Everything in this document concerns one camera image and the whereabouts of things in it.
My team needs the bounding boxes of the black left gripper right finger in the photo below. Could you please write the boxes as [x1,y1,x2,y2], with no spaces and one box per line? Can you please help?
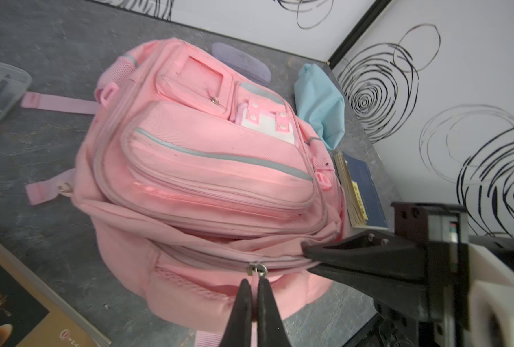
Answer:
[256,277,291,347]

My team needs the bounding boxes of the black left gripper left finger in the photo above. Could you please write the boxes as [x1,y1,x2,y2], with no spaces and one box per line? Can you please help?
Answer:
[219,279,253,347]

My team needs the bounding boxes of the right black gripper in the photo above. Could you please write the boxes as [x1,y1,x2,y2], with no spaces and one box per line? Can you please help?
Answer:
[303,202,469,346]

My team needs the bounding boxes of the navy blue notebook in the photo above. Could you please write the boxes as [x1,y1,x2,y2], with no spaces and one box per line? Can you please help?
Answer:
[334,150,389,231]

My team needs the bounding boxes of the pink student backpack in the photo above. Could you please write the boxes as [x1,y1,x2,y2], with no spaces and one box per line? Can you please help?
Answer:
[21,38,349,333]

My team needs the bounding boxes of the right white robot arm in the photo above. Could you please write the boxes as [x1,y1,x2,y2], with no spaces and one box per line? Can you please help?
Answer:
[304,202,514,346]

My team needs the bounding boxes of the light blue pouch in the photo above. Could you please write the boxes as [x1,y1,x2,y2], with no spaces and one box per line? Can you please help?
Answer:
[294,64,345,150]

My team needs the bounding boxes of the purple glasses case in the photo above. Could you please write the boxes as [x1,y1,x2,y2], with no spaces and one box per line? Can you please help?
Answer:
[211,43,271,86]

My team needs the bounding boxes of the black corner frame post right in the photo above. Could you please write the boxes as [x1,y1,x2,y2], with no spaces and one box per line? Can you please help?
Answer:
[326,0,392,69]

